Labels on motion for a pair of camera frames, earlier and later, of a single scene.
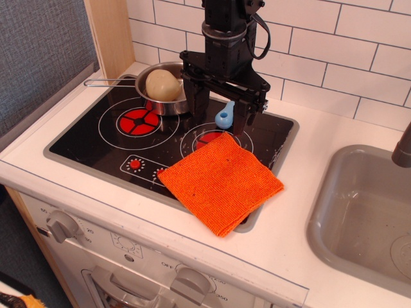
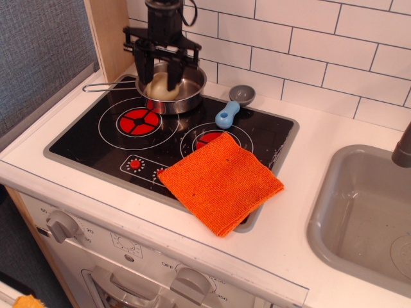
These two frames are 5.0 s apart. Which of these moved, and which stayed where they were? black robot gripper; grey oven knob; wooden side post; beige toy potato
Moved: black robot gripper
Stayed: grey oven knob; beige toy potato; wooden side post
